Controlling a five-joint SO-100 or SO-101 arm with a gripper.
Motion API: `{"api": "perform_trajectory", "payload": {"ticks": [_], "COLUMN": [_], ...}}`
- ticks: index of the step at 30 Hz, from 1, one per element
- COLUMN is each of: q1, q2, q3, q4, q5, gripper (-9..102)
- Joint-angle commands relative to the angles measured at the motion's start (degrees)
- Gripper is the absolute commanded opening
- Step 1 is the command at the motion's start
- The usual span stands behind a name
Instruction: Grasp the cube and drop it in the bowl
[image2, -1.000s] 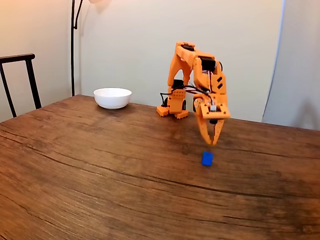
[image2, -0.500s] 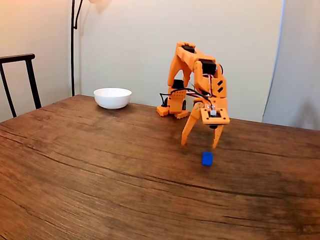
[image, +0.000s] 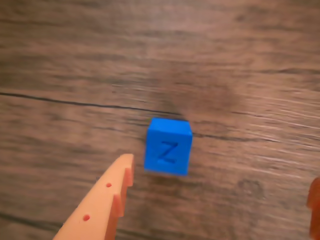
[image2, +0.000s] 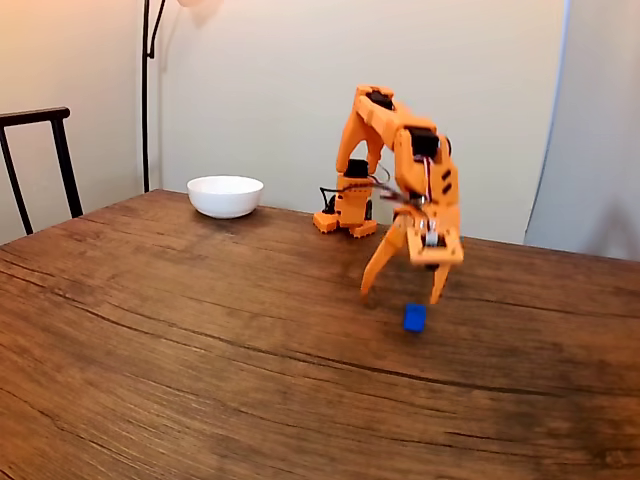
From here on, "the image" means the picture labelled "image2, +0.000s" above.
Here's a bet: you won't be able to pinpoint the black camera cable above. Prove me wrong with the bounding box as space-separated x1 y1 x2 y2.
318 185 374 215

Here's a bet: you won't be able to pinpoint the red black servo wires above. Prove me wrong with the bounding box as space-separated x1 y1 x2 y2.
369 149 432 205

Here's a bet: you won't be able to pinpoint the orange camera mount with camera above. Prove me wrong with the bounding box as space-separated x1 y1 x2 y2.
407 225 465 272

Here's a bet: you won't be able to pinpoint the blue cube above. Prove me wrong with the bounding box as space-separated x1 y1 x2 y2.
403 302 429 333

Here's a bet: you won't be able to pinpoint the white bowl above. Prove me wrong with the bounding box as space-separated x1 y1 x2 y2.
186 174 265 220

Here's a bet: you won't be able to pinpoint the black floor lamp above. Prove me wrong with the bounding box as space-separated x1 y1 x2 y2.
141 0 224 194

